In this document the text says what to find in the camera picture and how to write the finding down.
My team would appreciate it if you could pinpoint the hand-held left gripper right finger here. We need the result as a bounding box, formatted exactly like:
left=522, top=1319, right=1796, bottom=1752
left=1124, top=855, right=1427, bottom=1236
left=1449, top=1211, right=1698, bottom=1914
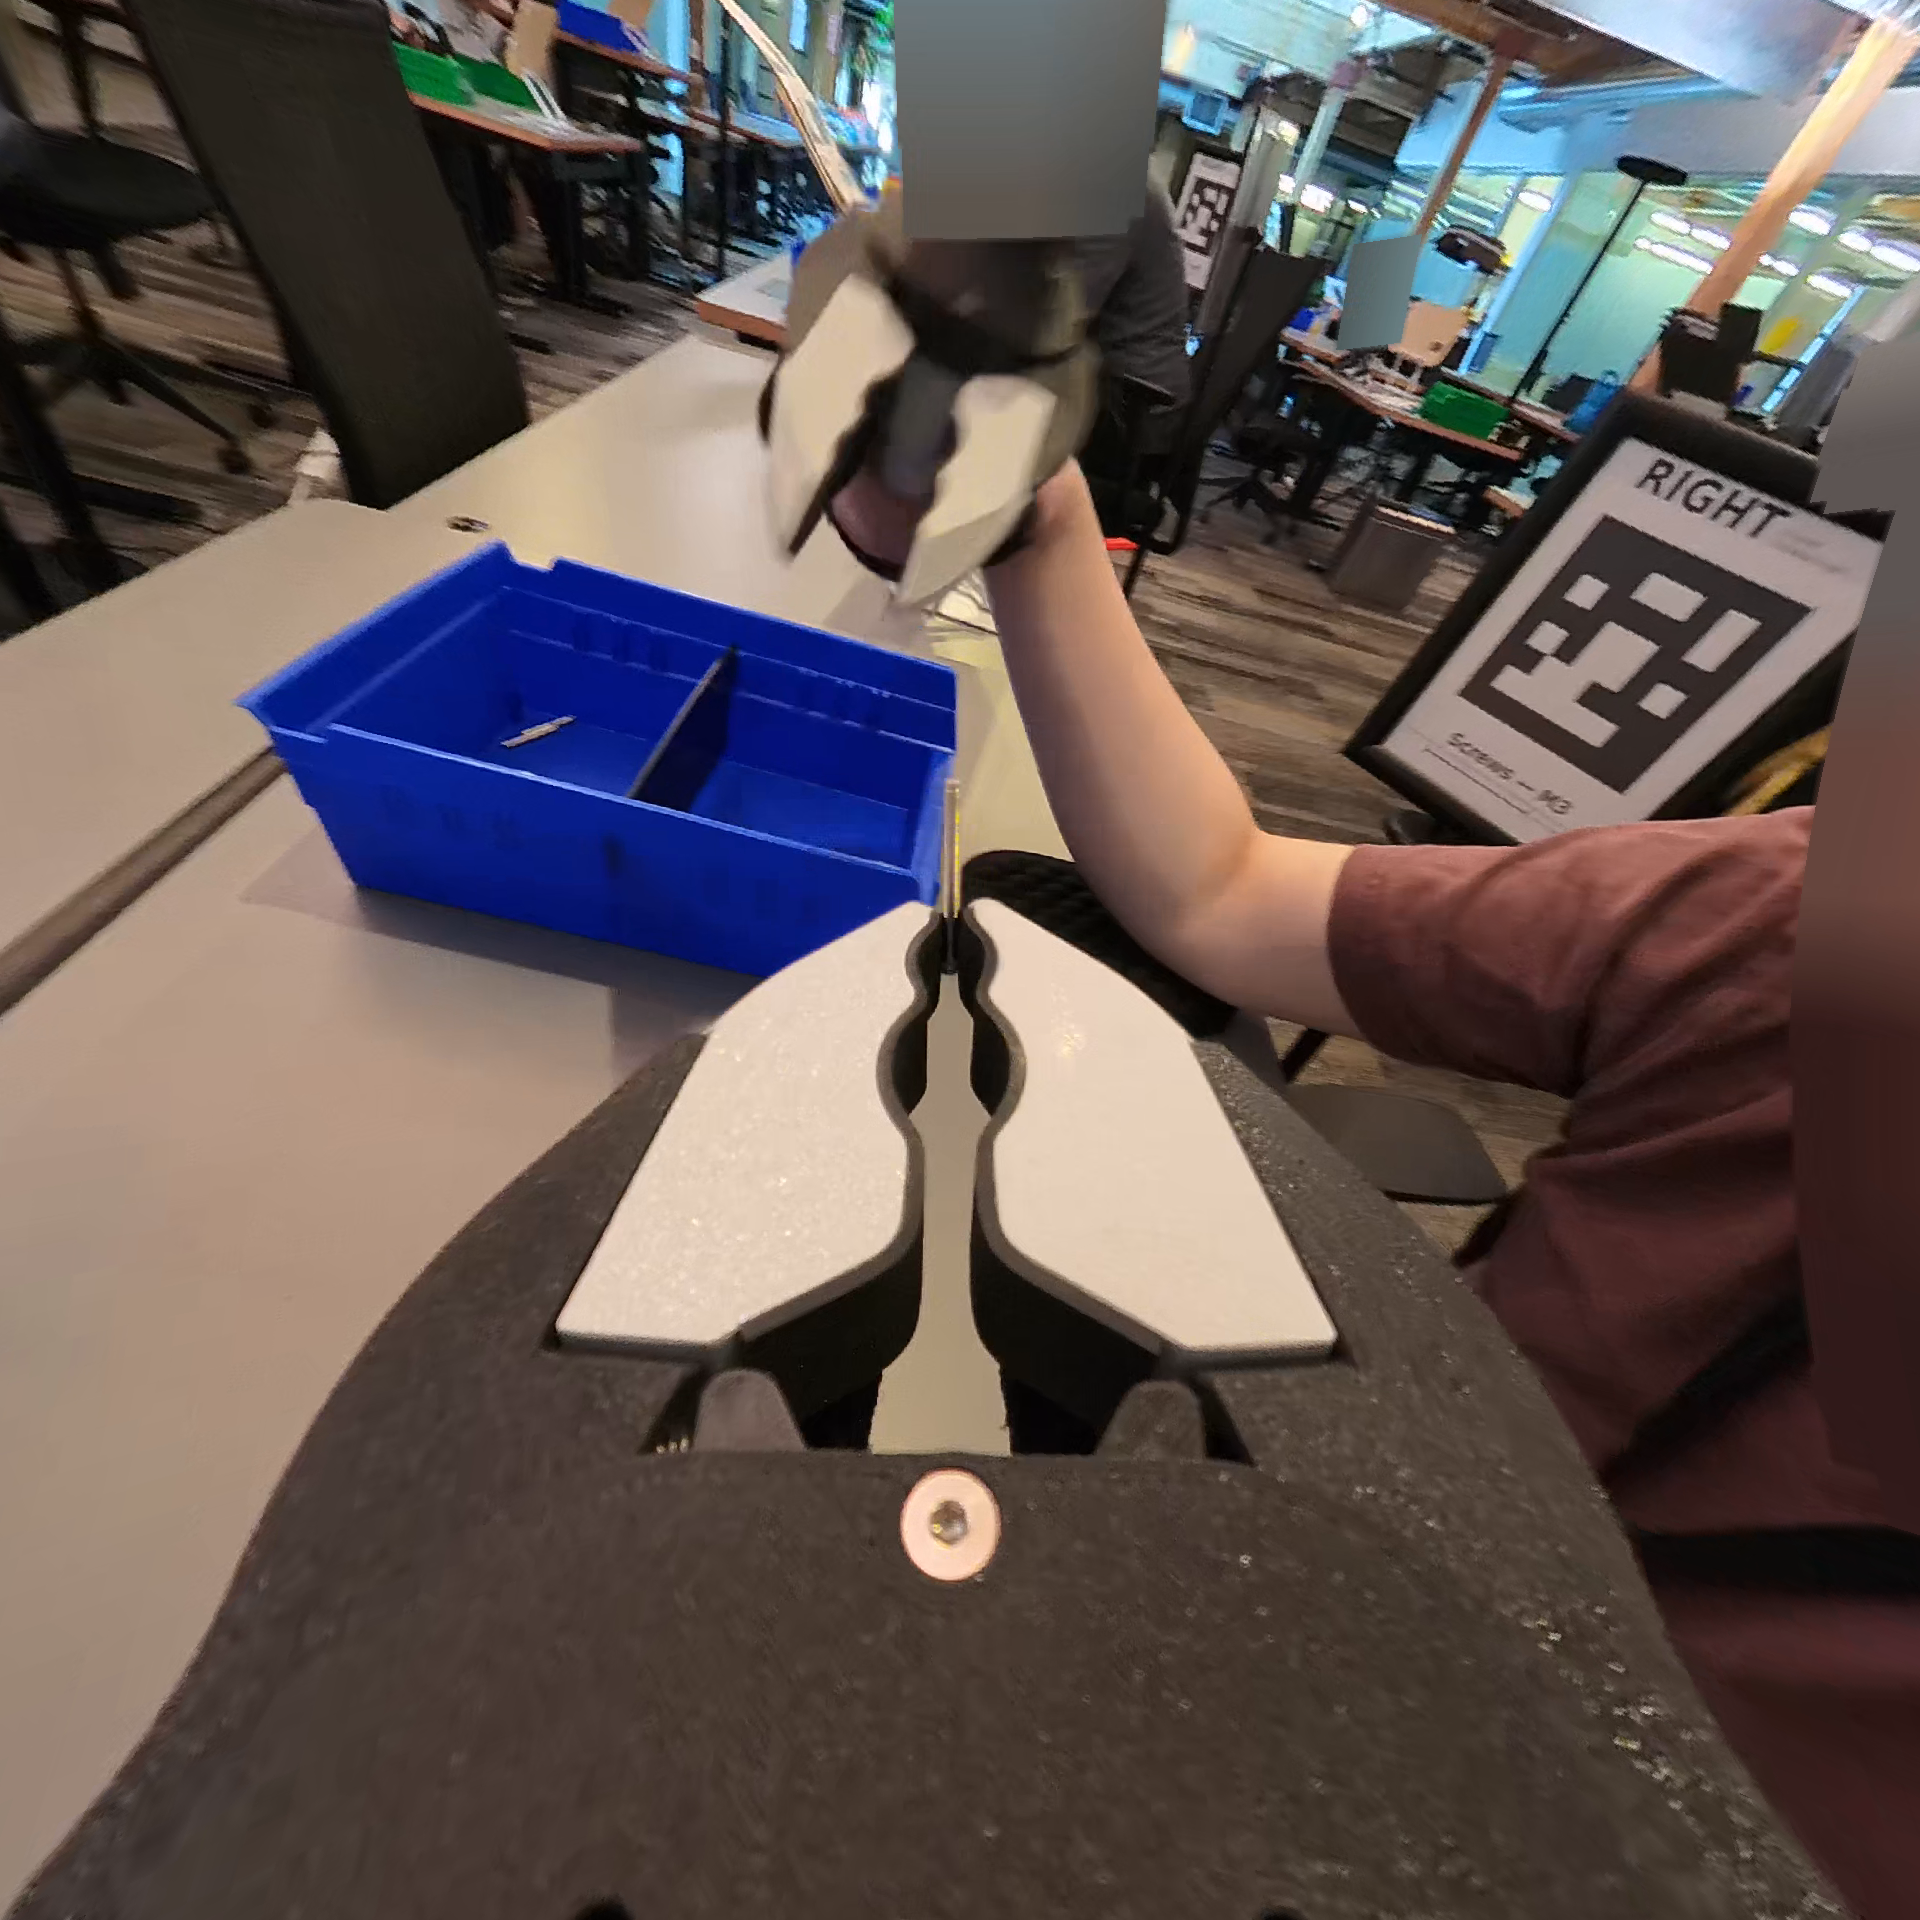
left=950, top=895, right=1340, bottom=1444

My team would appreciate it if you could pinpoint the person's right forearm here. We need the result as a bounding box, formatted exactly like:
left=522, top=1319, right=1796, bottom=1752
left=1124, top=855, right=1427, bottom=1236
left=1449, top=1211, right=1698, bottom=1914
left=976, top=456, right=1367, bottom=1038

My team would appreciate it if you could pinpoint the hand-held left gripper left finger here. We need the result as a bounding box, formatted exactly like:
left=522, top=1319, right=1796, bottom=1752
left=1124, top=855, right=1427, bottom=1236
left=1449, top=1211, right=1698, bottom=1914
left=556, top=902, right=944, bottom=1444

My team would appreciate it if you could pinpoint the tall black chair back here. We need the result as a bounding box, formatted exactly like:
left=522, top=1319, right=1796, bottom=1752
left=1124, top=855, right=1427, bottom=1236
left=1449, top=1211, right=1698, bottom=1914
left=128, top=0, right=531, bottom=510

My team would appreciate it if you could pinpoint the black floor lamp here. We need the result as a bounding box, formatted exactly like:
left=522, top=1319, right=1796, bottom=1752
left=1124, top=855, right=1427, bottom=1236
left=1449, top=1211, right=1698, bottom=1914
left=1516, top=152, right=1691, bottom=399

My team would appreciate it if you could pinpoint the wooden office desk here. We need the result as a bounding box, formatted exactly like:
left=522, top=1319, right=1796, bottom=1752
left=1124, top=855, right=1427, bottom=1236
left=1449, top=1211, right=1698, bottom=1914
left=406, top=90, right=647, bottom=309

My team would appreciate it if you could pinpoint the dark bin divider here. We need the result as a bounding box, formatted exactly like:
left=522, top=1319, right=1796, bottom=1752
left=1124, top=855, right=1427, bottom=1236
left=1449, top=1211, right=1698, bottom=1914
left=626, top=647, right=740, bottom=812

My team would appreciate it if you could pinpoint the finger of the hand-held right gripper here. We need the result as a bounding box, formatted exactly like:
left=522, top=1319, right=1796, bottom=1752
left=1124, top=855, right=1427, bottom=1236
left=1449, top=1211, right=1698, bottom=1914
left=762, top=224, right=921, bottom=565
left=896, top=347, right=1105, bottom=606

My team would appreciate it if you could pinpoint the black office chair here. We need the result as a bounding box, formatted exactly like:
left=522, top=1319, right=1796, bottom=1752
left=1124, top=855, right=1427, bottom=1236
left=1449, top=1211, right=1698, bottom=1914
left=0, top=106, right=279, bottom=482
left=1184, top=239, right=1329, bottom=542

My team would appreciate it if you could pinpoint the person's right hand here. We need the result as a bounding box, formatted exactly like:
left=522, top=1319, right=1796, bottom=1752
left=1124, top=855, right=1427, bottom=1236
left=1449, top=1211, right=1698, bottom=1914
left=824, top=451, right=963, bottom=586

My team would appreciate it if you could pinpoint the blue divided parts bin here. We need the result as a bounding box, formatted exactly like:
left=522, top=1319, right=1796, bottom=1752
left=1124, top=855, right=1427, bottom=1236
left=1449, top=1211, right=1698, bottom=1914
left=236, top=544, right=963, bottom=975

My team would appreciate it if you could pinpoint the hanging marker sign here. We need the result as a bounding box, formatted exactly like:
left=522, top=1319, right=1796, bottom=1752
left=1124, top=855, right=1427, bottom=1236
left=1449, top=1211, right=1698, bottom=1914
left=1175, top=150, right=1249, bottom=288

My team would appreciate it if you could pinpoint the grey trash bin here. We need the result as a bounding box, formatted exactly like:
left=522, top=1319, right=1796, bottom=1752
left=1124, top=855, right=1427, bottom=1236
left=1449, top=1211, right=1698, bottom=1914
left=1329, top=496, right=1449, bottom=615

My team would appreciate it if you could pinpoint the framed marker sign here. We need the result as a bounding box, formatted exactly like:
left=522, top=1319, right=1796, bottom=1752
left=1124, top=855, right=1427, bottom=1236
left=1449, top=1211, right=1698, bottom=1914
left=1342, top=394, right=1892, bottom=845

